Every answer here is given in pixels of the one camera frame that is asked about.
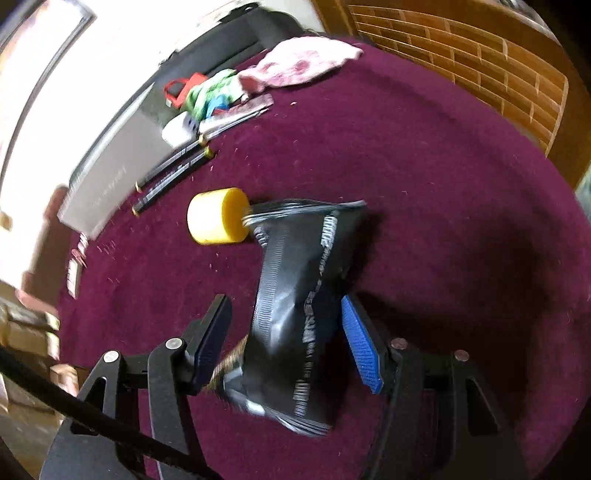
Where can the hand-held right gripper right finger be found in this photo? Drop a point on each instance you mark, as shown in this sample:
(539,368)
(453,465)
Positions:
(362,350)

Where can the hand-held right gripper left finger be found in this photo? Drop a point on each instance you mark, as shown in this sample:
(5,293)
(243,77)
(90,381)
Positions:
(212,344)

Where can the black foil packet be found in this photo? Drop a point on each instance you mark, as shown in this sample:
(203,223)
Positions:
(295,286)

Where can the yellow plastic cylinder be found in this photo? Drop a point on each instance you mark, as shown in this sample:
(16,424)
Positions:
(214,214)

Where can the white remote control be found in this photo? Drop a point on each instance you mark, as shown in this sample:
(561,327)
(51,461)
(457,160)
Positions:
(75,277)

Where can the small pink white item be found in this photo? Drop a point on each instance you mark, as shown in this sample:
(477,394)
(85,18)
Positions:
(81,245)

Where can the black pen gold tip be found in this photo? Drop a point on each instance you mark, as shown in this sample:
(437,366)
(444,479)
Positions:
(175,180)
(171,164)

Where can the long silver box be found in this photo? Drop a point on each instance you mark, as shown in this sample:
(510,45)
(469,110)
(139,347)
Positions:
(120,170)

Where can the small white box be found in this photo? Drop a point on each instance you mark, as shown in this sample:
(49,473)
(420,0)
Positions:
(180,129)

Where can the green cloth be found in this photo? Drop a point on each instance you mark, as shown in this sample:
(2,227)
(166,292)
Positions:
(214,87)

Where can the pink cloth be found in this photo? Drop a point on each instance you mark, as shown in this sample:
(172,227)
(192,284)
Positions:
(300,60)

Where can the black leather sofa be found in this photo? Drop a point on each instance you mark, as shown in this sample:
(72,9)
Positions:
(258,27)

